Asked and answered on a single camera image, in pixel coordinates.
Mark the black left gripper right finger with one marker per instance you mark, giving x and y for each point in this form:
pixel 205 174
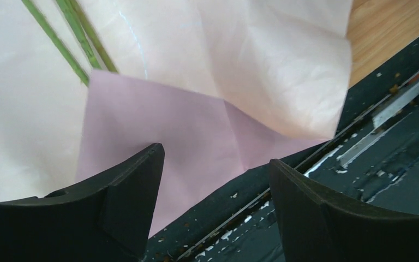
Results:
pixel 317 223

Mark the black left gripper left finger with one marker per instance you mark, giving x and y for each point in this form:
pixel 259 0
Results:
pixel 106 217

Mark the pink flowers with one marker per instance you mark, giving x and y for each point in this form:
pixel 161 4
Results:
pixel 79 42

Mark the pink paper flower wrap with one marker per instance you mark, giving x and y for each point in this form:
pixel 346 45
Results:
pixel 224 86

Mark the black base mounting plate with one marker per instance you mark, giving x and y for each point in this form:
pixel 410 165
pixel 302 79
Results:
pixel 374 158

